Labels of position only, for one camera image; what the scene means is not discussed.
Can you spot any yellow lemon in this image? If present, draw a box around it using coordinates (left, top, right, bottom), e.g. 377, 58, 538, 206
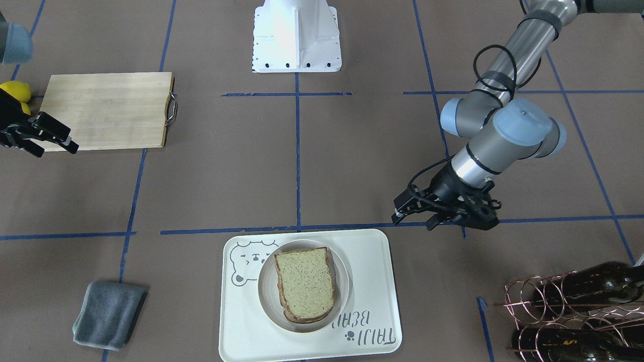
19, 102, 32, 116
1, 80, 32, 103

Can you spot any yellow lemon far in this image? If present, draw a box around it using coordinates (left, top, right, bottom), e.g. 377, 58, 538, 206
1, 80, 32, 103

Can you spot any bread slice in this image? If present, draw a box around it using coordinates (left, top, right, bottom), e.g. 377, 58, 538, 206
273, 247, 336, 324

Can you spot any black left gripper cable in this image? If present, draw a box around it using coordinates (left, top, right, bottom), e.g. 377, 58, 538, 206
405, 44, 543, 202

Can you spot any dark wine bottle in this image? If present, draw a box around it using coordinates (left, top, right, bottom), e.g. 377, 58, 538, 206
511, 327, 643, 361
531, 261, 643, 318

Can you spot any wooden cutting board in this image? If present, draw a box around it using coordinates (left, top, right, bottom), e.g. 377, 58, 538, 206
40, 72, 177, 151

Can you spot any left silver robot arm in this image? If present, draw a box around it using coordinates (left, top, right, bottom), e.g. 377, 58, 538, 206
391, 1, 642, 230

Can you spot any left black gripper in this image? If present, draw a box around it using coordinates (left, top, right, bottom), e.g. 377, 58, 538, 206
391, 163, 476, 231

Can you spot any cream bear tray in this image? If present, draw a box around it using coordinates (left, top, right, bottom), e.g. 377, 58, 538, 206
218, 229, 403, 361

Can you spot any copper wire bottle rack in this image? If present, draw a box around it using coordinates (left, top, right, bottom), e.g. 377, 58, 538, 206
500, 271, 642, 361

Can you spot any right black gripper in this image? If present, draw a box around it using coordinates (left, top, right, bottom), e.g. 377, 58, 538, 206
1, 90, 79, 157

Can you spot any grey folded cloth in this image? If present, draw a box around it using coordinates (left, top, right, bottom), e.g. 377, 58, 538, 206
72, 281, 148, 351

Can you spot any yellow lemon near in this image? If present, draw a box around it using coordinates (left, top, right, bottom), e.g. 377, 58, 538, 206
19, 102, 32, 116

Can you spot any white round plate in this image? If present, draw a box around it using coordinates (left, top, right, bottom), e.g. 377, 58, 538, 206
258, 240, 352, 333

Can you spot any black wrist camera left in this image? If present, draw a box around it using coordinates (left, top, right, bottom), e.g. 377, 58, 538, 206
452, 192, 502, 231

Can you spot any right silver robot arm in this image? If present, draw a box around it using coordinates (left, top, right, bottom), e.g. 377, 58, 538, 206
1, 18, 79, 157

